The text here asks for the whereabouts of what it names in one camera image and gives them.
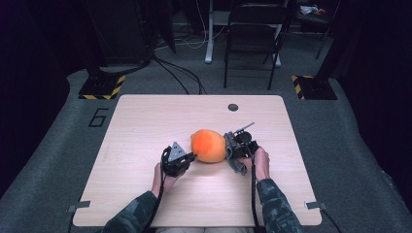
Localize black yellow striped stand base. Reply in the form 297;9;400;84
78;75;126;101
291;75;338;101

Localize grey tape strip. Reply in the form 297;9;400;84
304;201;328;211
67;200;91;214

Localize thin black cable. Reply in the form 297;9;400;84
320;208;343;233

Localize orange plush toy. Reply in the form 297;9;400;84
189;128;227;164

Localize white floor cable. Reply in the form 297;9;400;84
154;0;227;51

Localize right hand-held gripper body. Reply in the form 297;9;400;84
231;121;260;160

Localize person's left hand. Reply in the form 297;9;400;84
151;161;186;198

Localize black folding chair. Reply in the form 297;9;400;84
223;2;290;91

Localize person's right hand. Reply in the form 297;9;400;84
244;147;271;183

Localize black floor cable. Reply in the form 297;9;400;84
154;56;208;95
152;57;190;95

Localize white desk leg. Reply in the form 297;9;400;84
204;0;215;64

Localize left hand-held gripper black cable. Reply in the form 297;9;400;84
144;145;173;233

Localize hand-held gripper black cable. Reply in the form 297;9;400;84
247;145;263;233
144;145;173;233

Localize white and orange small items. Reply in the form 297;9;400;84
299;4;326;17

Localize right hand-held gripper black cable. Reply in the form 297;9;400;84
247;145;263;233

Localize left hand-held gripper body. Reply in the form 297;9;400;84
160;141;192;179

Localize black cabinet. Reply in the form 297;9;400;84
86;0;154;66

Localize dark side table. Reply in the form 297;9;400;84
294;0;342;61

